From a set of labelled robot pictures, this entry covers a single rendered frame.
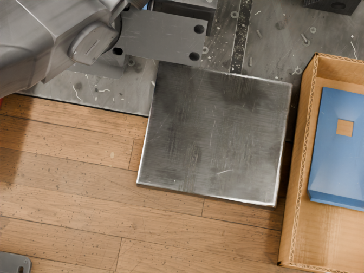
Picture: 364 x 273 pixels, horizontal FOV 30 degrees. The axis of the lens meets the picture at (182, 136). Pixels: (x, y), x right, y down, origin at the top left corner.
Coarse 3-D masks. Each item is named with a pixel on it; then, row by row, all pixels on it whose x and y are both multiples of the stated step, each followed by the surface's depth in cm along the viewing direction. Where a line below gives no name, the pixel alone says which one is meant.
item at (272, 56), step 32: (224, 0) 90; (256, 0) 90; (288, 0) 90; (224, 32) 88; (256, 32) 89; (288, 32) 89; (320, 32) 89; (352, 32) 89; (224, 64) 87; (256, 64) 88; (288, 64) 88; (32, 96) 85; (64, 96) 85; (96, 96) 85; (128, 96) 85; (288, 128) 86
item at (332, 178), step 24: (336, 96) 86; (360, 96) 86; (336, 120) 85; (360, 120) 85; (336, 144) 84; (360, 144) 85; (312, 168) 83; (336, 168) 84; (360, 168) 84; (312, 192) 82; (336, 192) 83; (360, 192) 83
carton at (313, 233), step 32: (320, 64) 83; (352, 64) 81; (320, 96) 86; (352, 128) 85; (288, 192) 82; (288, 224) 78; (320, 224) 82; (352, 224) 82; (288, 256) 75; (320, 256) 81; (352, 256) 81
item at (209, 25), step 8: (168, 8) 82; (176, 8) 82; (184, 8) 81; (192, 8) 81; (184, 16) 83; (192, 16) 83; (200, 16) 83; (208, 16) 82; (208, 24) 84; (208, 32) 87
